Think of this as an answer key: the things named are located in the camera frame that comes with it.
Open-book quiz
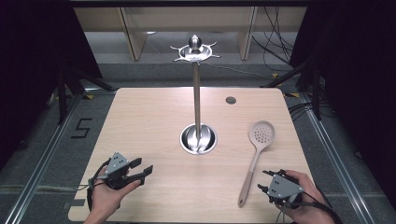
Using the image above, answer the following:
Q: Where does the aluminium floor rail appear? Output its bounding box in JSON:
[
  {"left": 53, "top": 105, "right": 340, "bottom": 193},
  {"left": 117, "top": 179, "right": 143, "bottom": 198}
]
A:
[
  {"left": 298, "top": 92, "right": 373, "bottom": 224},
  {"left": 3, "top": 92, "right": 83, "bottom": 224}
]

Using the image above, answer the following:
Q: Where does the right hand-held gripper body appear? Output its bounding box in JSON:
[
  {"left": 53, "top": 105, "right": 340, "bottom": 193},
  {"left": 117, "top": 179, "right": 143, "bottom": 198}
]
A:
[{"left": 266, "top": 169, "right": 305, "bottom": 209}]

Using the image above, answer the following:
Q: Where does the wooden shelf unit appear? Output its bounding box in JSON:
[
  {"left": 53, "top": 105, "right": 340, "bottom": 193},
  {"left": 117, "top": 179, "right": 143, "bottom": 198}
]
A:
[{"left": 74, "top": 7, "right": 307, "bottom": 62}]

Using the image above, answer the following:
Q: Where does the bundle of black cables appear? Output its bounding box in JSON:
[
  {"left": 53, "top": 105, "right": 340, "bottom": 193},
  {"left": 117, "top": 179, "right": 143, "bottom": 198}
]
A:
[{"left": 251, "top": 7, "right": 302, "bottom": 74}]

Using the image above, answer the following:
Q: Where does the steel utensil rack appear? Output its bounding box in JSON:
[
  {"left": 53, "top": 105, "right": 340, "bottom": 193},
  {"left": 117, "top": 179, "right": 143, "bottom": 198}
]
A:
[{"left": 169, "top": 34, "right": 221, "bottom": 156}]

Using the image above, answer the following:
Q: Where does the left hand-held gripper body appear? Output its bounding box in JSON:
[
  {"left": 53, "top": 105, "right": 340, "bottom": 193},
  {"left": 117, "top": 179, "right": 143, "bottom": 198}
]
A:
[{"left": 96, "top": 151, "right": 133, "bottom": 190}]

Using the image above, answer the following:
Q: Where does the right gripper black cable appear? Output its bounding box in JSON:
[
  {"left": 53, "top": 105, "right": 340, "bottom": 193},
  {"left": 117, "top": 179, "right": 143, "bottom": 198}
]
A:
[{"left": 286, "top": 189, "right": 344, "bottom": 224}]

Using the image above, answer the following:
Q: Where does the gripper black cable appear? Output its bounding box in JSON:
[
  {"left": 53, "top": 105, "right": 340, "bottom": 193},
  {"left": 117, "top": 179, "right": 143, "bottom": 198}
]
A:
[
  {"left": 86, "top": 158, "right": 112, "bottom": 213},
  {"left": 286, "top": 189, "right": 344, "bottom": 224}
]

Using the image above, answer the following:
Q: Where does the black metal stand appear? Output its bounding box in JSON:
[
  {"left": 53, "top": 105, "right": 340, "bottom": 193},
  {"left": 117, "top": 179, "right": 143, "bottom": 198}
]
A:
[
  {"left": 56, "top": 63, "right": 118, "bottom": 125},
  {"left": 260, "top": 59, "right": 323, "bottom": 121}
]

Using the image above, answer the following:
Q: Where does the person's left hand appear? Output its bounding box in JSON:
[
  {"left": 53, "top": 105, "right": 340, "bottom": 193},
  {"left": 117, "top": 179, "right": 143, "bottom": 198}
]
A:
[{"left": 91, "top": 178, "right": 142, "bottom": 222}]

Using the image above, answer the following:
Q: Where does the person's right hand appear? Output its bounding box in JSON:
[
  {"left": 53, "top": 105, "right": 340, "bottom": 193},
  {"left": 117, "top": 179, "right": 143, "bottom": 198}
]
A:
[{"left": 275, "top": 169, "right": 328, "bottom": 224}]

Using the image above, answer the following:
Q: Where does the beige slotted spoon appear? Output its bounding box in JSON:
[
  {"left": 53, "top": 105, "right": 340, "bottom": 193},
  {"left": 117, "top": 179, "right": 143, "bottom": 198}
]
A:
[{"left": 237, "top": 120, "right": 276, "bottom": 208}]

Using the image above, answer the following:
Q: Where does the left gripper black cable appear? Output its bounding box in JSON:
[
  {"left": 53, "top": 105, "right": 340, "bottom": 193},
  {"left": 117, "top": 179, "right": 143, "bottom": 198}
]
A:
[{"left": 86, "top": 158, "right": 112, "bottom": 213}]

